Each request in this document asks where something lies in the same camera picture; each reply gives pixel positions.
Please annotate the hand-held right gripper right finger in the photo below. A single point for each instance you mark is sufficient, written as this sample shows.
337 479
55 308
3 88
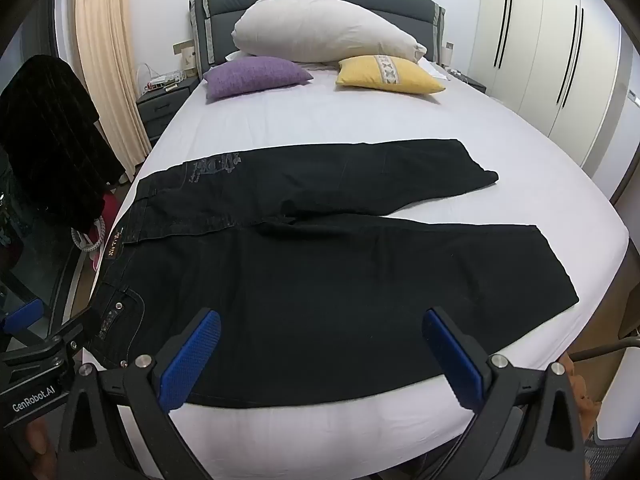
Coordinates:
452 365

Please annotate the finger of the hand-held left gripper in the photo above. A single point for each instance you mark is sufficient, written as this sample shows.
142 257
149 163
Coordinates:
21 316
67 337

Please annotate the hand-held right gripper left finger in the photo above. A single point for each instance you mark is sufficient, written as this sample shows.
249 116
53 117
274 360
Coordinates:
192 360

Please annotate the black pants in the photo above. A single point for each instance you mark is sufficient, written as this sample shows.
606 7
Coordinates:
325 285

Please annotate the person's left hand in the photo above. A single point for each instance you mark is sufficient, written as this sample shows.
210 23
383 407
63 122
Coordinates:
35 437

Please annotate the pink cloth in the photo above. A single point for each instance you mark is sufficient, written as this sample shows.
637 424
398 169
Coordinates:
106 215

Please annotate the dark hanging garment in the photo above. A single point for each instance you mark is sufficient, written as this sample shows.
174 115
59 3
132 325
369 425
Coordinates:
47 135

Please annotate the dark grey nightstand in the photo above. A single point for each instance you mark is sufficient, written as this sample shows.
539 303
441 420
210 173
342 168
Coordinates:
470 82
160 110

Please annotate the beige curtain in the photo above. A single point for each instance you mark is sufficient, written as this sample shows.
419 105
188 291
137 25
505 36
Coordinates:
107 60

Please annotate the clear plastic box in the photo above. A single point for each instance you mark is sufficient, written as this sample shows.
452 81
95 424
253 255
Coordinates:
162 79

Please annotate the bed with white sheet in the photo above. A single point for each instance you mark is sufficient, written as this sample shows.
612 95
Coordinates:
325 115

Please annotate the purple cushion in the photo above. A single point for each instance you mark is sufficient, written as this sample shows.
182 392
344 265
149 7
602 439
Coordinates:
255 76

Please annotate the yellow cushion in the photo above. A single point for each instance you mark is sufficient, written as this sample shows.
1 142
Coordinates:
367 76

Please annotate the white wardrobe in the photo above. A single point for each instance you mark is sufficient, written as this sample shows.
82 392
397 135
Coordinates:
545 50

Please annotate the large white pillow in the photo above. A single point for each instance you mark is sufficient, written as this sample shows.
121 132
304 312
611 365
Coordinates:
320 27

